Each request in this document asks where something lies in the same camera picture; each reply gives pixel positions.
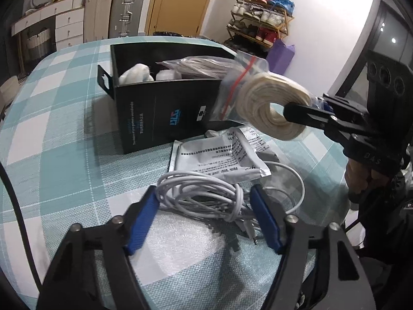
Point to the white desk with drawers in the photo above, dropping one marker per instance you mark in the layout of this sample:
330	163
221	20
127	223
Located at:
69	22

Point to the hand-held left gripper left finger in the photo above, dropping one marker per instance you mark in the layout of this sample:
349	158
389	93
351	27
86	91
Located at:
142	226

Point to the dark glass panel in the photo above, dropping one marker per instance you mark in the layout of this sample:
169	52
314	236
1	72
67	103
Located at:
387	19

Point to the wooden shoe rack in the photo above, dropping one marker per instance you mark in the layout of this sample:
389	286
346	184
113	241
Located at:
285	27

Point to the woven basket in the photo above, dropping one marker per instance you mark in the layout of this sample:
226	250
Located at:
38	43

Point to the rows of shoes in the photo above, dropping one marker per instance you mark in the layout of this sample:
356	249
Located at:
267	16

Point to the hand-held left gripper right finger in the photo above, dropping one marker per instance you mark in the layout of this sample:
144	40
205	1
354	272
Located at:
267	219

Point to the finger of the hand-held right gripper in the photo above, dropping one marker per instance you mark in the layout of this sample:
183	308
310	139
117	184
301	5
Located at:
306	116
326	106

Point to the white soft bundle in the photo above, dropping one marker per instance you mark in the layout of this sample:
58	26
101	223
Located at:
135	74

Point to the beige suitcase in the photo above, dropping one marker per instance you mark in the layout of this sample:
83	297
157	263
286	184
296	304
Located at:
96	16

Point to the tan wooden door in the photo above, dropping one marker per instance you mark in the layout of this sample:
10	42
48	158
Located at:
180	3

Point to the loose dark shoes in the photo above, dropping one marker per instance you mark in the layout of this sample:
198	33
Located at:
245	46

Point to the silver printed foil packet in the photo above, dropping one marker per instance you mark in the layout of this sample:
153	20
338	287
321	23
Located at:
219	158

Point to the purple bag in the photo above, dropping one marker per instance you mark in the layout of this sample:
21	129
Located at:
280	58

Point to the black cardboard box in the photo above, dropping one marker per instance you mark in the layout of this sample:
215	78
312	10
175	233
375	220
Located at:
161	119

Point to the person's right hand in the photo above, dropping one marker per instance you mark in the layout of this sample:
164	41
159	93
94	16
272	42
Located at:
358	180

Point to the silver suitcase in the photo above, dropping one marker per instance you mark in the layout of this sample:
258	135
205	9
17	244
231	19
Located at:
125	13

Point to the teal checkered tablecloth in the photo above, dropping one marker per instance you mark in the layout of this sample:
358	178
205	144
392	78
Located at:
64	135

